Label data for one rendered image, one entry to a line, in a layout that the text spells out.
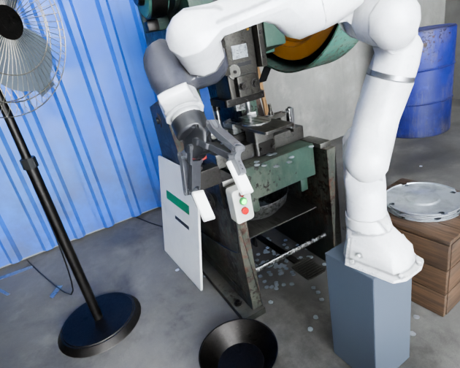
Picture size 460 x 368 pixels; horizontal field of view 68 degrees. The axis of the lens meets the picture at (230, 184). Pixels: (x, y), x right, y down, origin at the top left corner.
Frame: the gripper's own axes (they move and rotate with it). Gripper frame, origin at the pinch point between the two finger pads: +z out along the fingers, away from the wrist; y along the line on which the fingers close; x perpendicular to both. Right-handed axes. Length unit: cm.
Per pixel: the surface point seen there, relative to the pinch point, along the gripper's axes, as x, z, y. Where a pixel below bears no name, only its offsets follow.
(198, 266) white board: -51, 4, 94
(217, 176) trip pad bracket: -37, -21, 40
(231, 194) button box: -37, -12, 36
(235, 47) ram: -56, -65, 19
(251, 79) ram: -62, -53, 23
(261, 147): -62, -28, 35
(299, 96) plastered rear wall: -220, -103, 96
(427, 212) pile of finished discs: -96, 23, 4
